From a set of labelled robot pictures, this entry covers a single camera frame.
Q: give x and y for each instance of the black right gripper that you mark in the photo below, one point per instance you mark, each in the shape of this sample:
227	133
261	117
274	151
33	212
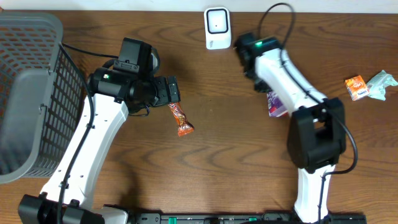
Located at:
259	86

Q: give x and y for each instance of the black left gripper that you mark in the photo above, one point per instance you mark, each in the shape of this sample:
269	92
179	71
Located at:
171	92

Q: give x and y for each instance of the orange red chocolate bar wrapper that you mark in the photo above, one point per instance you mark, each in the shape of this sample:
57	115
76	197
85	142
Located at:
184	126

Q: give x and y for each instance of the red purple snack bag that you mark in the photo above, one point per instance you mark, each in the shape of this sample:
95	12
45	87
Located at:
275	106

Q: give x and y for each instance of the small orange box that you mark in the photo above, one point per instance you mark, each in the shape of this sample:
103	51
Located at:
356	87

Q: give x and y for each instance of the mint green wipes pack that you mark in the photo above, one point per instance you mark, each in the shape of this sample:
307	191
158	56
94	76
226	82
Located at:
378	84

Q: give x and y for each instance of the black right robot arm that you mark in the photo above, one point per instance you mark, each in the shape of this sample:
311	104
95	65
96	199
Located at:
315	138

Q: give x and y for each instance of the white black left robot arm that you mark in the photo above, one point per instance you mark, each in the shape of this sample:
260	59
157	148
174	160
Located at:
120	88

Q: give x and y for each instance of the white barcode scanner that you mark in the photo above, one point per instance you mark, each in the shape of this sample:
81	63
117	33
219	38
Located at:
217	28

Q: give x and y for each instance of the dark grey plastic basket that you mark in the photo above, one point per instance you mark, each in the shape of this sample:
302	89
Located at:
41	95

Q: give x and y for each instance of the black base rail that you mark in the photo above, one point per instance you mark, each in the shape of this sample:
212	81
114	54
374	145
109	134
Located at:
271	217

